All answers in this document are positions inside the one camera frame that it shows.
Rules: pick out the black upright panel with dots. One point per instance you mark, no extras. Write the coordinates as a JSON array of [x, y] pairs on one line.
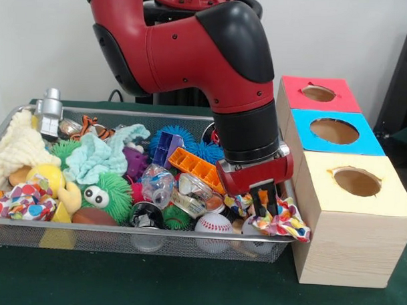
[[403, 82]]

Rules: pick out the soccer ball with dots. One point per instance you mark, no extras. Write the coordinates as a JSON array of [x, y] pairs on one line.
[[247, 229]]

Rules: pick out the small crumpled polka-dot cloth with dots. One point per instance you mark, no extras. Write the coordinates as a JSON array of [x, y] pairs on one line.
[[237, 202]]

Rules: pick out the long orange toy brick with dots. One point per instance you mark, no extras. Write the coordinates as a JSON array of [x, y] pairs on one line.
[[193, 165]]

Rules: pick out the cream knitted cloth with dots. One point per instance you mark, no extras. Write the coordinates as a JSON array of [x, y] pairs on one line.
[[19, 149]]

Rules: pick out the wooden box with three holes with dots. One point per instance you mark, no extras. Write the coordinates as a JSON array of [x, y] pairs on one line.
[[347, 251]]

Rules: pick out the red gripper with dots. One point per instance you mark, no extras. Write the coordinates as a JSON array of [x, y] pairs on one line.
[[256, 176]]

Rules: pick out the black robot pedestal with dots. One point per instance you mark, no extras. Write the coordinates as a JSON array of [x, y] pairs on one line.
[[178, 98]]

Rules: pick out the green spiky toy with eyes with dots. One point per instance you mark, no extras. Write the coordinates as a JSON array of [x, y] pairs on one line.
[[113, 193]]

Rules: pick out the mint green cloth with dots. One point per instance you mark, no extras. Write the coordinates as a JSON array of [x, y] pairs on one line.
[[93, 155]]

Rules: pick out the yellow ball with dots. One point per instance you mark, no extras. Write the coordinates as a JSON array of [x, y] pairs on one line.
[[47, 174]]

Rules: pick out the baseball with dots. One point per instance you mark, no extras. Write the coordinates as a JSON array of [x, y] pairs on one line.
[[214, 224]]

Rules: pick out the silver toy robot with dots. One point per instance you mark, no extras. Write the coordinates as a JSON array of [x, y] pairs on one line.
[[51, 117]]

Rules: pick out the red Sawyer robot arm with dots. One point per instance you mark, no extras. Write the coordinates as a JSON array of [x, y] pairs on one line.
[[193, 58]]

